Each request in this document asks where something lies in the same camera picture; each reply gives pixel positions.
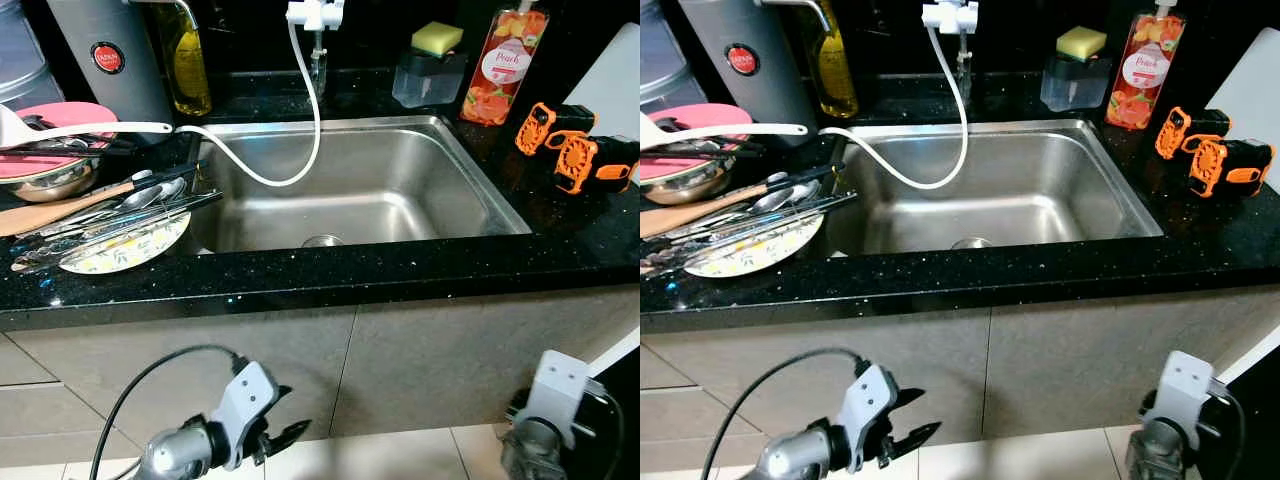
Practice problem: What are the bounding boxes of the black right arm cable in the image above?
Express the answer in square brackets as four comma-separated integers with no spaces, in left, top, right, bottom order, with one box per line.
[1212,382,1248,480]
[585,378,626,480]

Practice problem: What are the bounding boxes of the clear plastic lidded container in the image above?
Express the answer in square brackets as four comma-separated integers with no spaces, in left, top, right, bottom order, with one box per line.
[640,0,706,113]
[0,0,67,113]

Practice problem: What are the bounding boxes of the metal tongs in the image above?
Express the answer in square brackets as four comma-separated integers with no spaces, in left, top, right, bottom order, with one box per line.
[10,190,225,275]
[640,190,859,277]

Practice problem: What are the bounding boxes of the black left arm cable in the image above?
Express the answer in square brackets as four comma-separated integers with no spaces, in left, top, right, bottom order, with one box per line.
[700,346,873,480]
[90,344,249,480]

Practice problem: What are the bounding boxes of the white faucet fitting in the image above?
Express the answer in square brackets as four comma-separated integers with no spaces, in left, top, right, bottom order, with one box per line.
[286,0,346,33]
[921,0,979,35]

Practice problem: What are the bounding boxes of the metal spoon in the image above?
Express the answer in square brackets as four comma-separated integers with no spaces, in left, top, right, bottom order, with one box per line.
[95,176,191,216]
[730,180,823,216]

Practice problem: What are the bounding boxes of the peach dish soap bottle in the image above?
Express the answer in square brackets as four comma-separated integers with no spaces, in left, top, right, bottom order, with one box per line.
[1104,0,1187,132]
[459,0,550,128]

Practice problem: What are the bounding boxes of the orange black handheld device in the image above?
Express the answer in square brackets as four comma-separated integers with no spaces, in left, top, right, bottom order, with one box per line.
[514,101,597,158]
[1154,105,1233,161]
[552,134,641,197]
[1187,138,1277,199]

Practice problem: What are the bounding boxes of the yellow oil bottle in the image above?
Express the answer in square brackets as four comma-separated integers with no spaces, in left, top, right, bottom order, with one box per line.
[158,0,214,118]
[805,0,861,120]

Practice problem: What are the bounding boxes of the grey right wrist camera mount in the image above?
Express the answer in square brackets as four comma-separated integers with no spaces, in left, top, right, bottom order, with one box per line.
[1143,350,1229,449]
[530,349,609,446]

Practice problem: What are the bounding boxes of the clear faucet spout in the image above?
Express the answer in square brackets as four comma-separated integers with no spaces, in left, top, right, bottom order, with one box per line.
[308,30,331,99]
[954,32,976,101]

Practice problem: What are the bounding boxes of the white flexible hose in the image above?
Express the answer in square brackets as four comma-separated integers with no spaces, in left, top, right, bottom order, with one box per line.
[818,20,971,191]
[174,18,324,189]

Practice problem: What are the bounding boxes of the clear plastic sponge holder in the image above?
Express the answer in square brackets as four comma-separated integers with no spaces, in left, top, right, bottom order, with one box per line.
[1039,52,1113,113]
[391,48,469,110]

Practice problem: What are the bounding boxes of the floral print plate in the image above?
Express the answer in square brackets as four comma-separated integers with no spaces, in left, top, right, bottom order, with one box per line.
[683,212,826,279]
[57,210,193,277]

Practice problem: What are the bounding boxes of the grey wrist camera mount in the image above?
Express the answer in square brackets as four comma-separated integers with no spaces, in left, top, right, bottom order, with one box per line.
[1143,350,1229,449]
[835,362,901,473]
[530,349,609,446]
[208,360,283,471]

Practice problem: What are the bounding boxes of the grey thermos with red label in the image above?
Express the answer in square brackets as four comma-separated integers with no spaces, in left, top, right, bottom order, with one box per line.
[44,0,199,146]
[678,0,833,151]

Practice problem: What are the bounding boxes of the stainless steel sink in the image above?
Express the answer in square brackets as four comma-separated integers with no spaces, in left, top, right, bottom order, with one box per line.
[180,113,533,257]
[818,118,1166,257]

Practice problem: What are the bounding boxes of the thin black handled utensil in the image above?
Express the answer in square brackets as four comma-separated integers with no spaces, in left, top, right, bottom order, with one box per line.
[100,160,209,193]
[745,165,846,196]

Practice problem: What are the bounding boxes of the yellow sponge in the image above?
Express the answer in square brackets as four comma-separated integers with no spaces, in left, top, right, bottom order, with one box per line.
[410,21,466,57]
[1055,25,1109,61]

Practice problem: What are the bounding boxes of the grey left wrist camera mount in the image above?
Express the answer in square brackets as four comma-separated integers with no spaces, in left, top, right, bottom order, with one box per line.
[208,360,283,471]
[835,362,901,473]

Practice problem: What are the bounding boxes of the wooden spatula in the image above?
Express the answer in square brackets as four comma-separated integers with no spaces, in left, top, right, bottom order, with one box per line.
[0,178,141,239]
[640,172,791,239]

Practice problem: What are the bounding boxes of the pink plate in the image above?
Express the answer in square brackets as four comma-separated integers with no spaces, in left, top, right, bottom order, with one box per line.
[0,100,121,183]
[640,102,753,183]

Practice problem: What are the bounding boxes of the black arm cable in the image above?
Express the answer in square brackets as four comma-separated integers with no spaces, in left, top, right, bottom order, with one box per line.
[90,344,249,480]
[1212,382,1248,480]
[700,346,873,480]
[585,378,626,480]

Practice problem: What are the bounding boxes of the dark cabinet with white trim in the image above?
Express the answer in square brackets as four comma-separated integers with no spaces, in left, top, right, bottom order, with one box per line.
[588,325,641,480]
[1195,320,1280,480]

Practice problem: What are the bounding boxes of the metal bowl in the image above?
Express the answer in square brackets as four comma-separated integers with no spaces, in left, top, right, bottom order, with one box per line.
[640,155,736,207]
[0,150,103,205]

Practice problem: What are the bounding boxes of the white cutting board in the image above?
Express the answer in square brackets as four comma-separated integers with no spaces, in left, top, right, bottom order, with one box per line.
[562,22,641,143]
[1205,54,1280,191]

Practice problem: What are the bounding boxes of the white rice paddle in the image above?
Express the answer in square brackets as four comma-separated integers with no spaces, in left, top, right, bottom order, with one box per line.
[0,104,174,151]
[640,110,809,151]

